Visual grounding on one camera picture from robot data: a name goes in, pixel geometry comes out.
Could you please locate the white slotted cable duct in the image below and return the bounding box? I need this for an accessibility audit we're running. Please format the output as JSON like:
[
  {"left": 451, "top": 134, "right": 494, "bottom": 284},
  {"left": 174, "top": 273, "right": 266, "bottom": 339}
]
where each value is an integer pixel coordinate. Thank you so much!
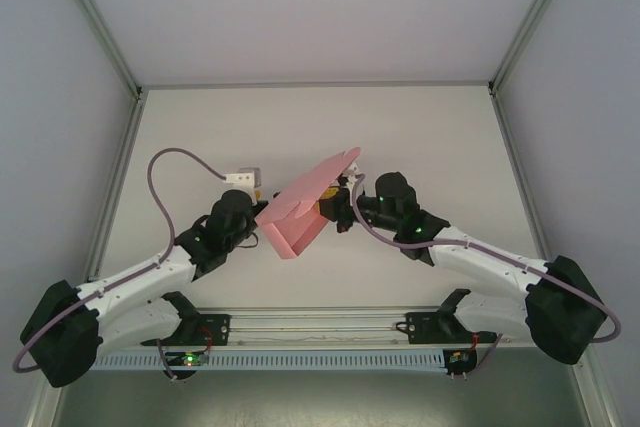
[{"left": 92, "top": 349, "right": 446, "bottom": 373}]

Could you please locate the aluminium frame post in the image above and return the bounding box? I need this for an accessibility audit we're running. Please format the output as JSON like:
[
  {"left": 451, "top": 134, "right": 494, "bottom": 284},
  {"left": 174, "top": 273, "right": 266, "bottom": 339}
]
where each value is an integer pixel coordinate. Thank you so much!
[
  {"left": 488, "top": 0, "right": 576, "bottom": 98},
  {"left": 49, "top": 0, "right": 146, "bottom": 98}
]

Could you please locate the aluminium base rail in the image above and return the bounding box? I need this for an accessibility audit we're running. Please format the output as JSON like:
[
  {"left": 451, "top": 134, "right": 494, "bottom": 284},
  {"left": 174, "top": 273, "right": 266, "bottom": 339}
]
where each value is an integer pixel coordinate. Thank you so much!
[{"left": 94, "top": 305, "right": 591, "bottom": 348}]

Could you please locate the aluminium frame side rail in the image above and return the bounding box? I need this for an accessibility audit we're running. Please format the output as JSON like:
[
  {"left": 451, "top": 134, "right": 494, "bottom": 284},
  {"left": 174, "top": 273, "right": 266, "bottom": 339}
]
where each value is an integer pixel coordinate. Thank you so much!
[
  {"left": 488, "top": 91, "right": 617, "bottom": 427},
  {"left": 27, "top": 91, "right": 147, "bottom": 427}
]

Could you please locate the circuit board with green light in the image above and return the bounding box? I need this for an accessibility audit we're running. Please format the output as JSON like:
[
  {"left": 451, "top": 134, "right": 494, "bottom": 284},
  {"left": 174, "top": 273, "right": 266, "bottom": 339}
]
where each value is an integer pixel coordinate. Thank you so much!
[{"left": 167, "top": 351, "right": 211, "bottom": 368}]

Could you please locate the thin black wire loop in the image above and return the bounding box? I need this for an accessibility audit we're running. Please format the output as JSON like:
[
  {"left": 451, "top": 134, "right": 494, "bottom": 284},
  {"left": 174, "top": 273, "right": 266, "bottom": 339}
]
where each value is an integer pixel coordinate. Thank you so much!
[{"left": 233, "top": 230, "right": 262, "bottom": 251}]

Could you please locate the pink paper box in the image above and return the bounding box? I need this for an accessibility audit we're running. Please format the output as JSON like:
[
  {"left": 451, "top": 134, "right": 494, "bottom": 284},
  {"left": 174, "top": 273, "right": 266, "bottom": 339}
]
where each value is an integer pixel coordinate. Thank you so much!
[{"left": 257, "top": 146, "right": 362, "bottom": 262}]

